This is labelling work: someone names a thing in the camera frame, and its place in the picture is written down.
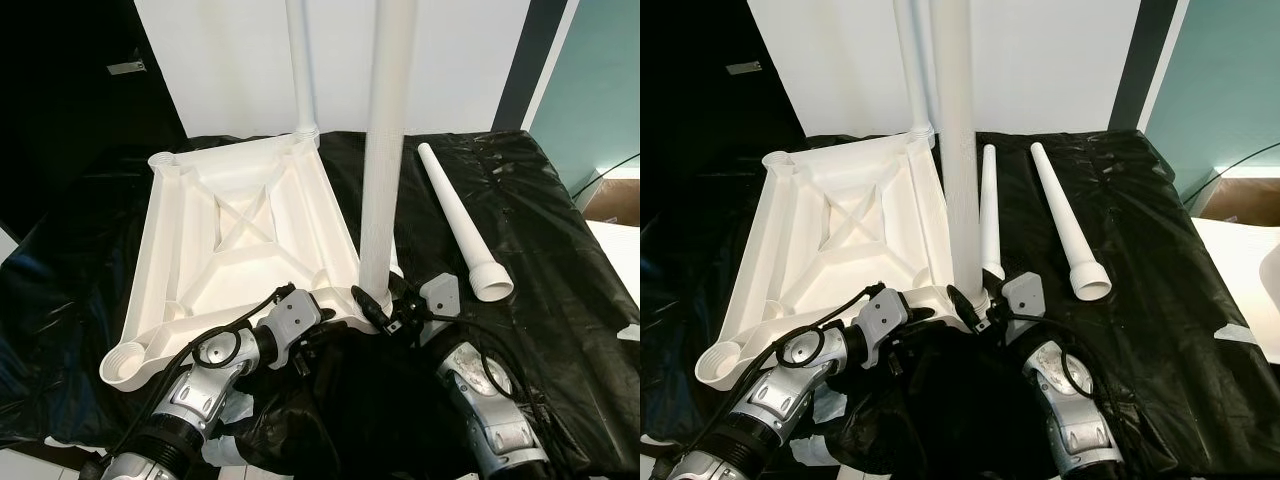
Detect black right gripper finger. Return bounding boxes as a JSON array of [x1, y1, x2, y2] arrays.
[[351, 287, 393, 326], [946, 287, 986, 326]]

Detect black plastic cover sheet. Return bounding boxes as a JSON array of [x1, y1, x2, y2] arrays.
[[640, 128, 1280, 476], [0, 128, 641, 476]]

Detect black door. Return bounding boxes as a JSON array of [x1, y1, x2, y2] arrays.
[[640, 0, 806, 201], [0, 0, 186, 241]]

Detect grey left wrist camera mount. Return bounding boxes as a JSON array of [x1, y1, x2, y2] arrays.
[[858, 290, 911, 346], [262, 288, 323, 346]]

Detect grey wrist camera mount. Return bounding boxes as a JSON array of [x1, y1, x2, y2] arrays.
[[262, 288, 323, 346], [418, 275, 461, 346], [858, 290, 911, 346], [1000, 272, 1046, 346]]

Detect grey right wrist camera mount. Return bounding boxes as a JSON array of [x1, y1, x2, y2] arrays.
[[418, 275, 461, 346], [1000, 272, 1046, 346]]

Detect thin black wall cable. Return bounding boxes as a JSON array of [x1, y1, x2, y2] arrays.
[[575, 150, 641, 196], [1180, 142, 1280, 206]]

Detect black vertical wall post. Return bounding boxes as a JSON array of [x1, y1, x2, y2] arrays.
[[1106, 0, 1181, 133], [490, 0, 571, 133]]

